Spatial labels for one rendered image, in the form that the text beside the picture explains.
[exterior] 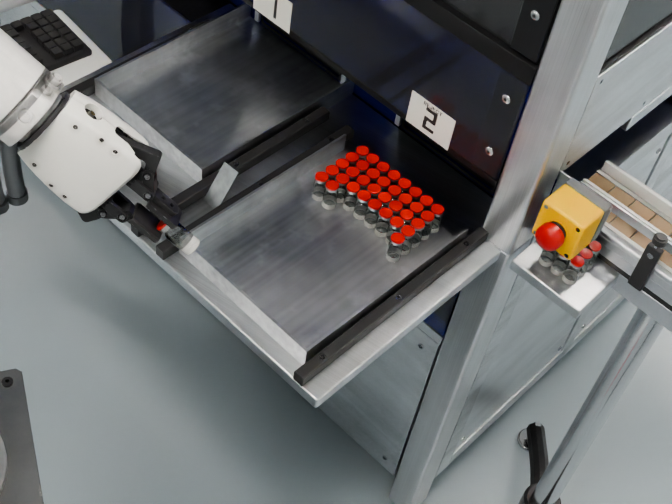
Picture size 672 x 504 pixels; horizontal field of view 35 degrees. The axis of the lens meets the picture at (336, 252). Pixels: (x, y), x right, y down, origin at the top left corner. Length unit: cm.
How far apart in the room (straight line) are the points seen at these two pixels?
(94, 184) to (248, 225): 51
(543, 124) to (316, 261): 38
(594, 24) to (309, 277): 53
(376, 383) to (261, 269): 63
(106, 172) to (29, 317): 151
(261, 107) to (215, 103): 8
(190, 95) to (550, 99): 64
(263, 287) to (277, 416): 94
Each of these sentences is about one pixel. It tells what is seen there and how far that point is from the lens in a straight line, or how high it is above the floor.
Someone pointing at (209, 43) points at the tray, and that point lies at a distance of 189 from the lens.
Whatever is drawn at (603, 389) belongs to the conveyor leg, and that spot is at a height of 58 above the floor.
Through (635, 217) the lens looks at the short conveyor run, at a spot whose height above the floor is 97.
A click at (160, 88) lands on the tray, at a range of 179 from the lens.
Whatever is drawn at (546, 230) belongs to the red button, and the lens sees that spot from 150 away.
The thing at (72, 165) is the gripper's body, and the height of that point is 128.
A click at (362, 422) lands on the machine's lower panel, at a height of 18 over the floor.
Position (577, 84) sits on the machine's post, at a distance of 140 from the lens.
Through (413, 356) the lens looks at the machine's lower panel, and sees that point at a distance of 195.
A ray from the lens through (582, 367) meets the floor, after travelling 267.
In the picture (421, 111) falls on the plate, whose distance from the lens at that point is 160.
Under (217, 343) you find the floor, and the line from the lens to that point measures 253.
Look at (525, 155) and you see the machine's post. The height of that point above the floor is 107.
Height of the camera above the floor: 208
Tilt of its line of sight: 50 degrees down
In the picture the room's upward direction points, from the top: 11 degrees clockwise
